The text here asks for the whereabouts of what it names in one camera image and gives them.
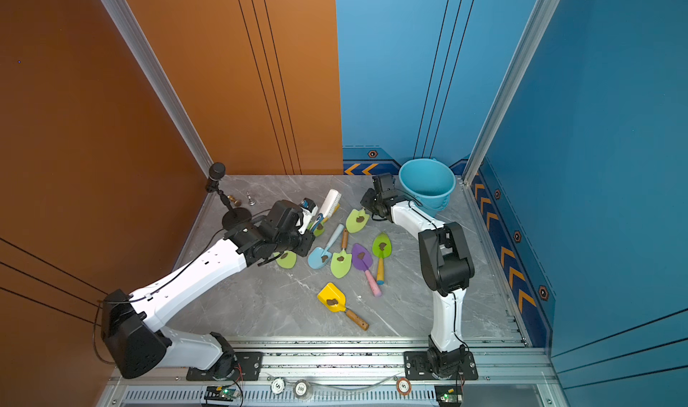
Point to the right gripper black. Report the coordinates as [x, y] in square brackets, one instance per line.
[366, 199]

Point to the light green trowel wooden handle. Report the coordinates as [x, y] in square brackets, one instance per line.
[357, 220]

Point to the scrub brush blue white handle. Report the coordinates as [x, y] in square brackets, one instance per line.
[326, 211]

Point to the green pointed shovel wooden handle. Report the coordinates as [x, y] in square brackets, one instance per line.
[341, 262]

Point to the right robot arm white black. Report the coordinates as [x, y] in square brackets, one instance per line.
[446, 266]

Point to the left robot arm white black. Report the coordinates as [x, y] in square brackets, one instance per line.
[134, 326]

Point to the light blue scoop trowel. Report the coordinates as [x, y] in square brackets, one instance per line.
[321, 256]

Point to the turquoise plastic bucket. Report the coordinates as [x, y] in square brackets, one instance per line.
[430, 182]

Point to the brass chess pawn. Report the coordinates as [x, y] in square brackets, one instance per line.
[236, 202]

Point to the black microphone on stand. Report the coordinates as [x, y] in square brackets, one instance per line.
[228, 202]

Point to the green circuit board left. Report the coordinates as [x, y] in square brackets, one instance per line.
[221, 394]

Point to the green circuit board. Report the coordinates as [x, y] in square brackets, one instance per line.
[221, 394]
[448, 396]

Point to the red rimmed round sticker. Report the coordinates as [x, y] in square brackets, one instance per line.
[403, 386]

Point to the green circuit board right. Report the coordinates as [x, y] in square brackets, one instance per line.
[448, 396]

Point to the green shovel wooden handle left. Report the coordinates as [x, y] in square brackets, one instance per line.
[286, 260]

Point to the green leaf trowel yellow handle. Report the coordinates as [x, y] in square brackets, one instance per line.
[382, 249]

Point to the purple trowel pink handle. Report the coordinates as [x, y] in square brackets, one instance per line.
[362, 260]

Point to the yellow scoop wooden handle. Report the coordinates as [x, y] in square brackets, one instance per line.
[331, 297]

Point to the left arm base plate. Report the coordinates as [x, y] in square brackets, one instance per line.
[238, 366]

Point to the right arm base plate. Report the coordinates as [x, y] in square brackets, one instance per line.
[429, 365]

